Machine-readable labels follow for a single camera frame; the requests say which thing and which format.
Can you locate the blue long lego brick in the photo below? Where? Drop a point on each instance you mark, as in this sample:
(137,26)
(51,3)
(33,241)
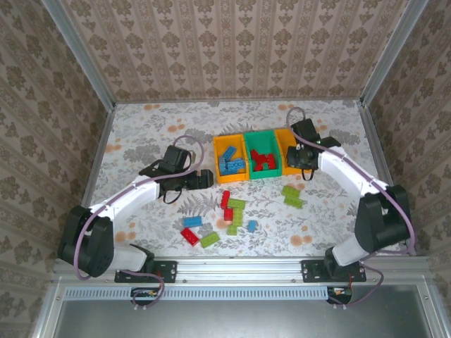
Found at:
(192,221)
(222,166)
(229,152)
(235,165)

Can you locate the red square lego brick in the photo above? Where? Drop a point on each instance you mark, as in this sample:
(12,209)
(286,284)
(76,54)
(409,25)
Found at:
(228,214)

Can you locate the blue square lego brick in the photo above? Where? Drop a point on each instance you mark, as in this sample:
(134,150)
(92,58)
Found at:
(252,225)

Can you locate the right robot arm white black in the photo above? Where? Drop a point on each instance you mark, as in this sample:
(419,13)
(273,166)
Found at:
(345,169)

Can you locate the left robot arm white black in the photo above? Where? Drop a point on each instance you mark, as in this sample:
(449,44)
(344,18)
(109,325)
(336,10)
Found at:
(123,200)

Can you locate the orange plastic bin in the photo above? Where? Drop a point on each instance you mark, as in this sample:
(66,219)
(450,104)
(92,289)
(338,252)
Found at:
(283,141)
(232,177)

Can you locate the green plastic bin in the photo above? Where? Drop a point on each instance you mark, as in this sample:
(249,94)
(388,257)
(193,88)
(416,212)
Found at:
(264,138)

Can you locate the green square lego brick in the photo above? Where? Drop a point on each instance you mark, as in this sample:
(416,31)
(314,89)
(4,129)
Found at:
(232,230)

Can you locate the floral patterned table cover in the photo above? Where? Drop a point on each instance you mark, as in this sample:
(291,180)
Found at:
(267,243)

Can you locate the aluminium base beam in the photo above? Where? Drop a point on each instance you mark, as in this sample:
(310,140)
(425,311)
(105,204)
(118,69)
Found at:
(239,271)

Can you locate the small black controller board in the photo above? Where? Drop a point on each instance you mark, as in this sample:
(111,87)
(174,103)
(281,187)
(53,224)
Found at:
(142,293)
(338,293)

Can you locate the grey sheet metal panel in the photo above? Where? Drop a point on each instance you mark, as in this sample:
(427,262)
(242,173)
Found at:
(239,320)

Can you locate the aluminium side rail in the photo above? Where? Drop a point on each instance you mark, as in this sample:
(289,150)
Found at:
(373,141)

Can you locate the thin aluminium back rail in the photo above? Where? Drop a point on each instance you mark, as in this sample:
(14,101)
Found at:
(236,101)

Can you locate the aluminium frame post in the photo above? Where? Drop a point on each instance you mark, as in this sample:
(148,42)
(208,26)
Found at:
(80,53)
(391,53)

